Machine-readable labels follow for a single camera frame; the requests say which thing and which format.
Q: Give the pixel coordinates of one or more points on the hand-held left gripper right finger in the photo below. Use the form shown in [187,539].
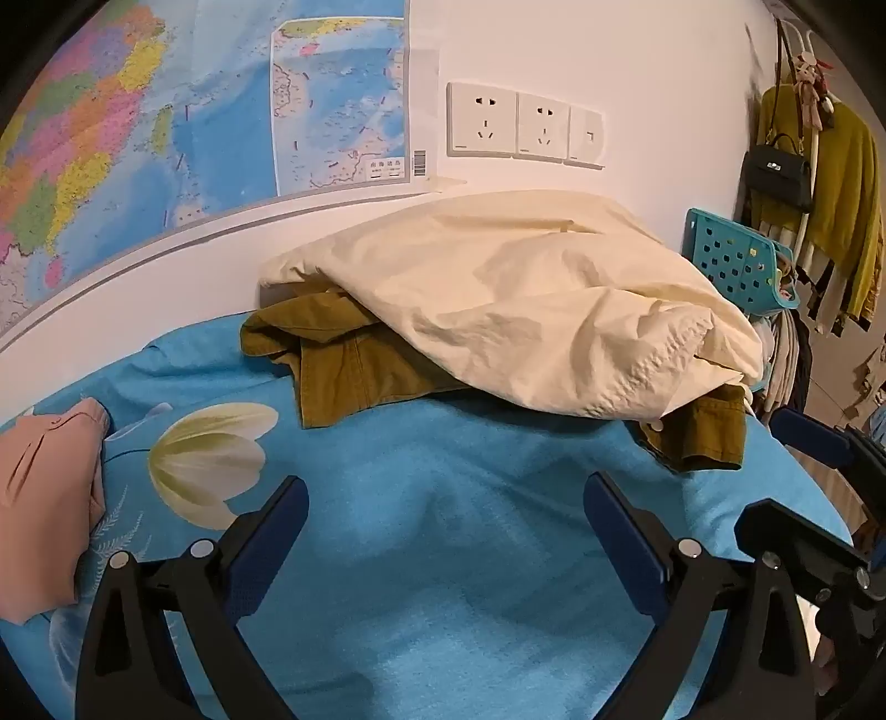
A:
[619,540]

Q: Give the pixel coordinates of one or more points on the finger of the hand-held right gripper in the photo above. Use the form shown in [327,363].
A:
[782,533]
[810,436]

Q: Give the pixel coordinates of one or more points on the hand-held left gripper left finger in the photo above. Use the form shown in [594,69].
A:
[280,536]

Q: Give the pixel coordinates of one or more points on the cream garment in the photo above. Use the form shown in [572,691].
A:
[519,298]

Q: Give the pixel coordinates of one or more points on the beige hanging clothes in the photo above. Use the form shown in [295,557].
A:
[779,367]

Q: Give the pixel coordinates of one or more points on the beige cloth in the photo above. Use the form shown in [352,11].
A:
[869,381]

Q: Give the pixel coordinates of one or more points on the blue floral bedsheet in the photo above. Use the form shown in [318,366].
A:
[429,498]

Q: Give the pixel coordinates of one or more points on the olive green garment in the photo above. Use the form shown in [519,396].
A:
[339,367]

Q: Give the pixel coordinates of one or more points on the teal plastic basket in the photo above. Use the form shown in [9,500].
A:
[727,256]

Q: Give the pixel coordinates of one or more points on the pink garment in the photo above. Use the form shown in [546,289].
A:
[41,498]

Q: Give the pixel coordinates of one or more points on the yellow-green hanging sweater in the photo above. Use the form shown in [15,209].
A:
[844,194]

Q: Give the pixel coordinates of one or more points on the black handbag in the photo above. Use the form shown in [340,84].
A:
[775,173]

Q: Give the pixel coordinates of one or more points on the white coat rack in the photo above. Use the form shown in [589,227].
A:
[817,149]

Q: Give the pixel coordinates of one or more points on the beige hanging plush ornament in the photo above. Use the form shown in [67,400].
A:
[810,79]

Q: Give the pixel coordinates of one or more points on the white wall switch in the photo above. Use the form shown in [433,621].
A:
[586,137]

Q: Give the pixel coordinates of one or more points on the white wall socket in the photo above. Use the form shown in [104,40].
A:
[482,119]
[543,128]

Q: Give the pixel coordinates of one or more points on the colourful wall map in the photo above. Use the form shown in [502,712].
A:
[104,138]

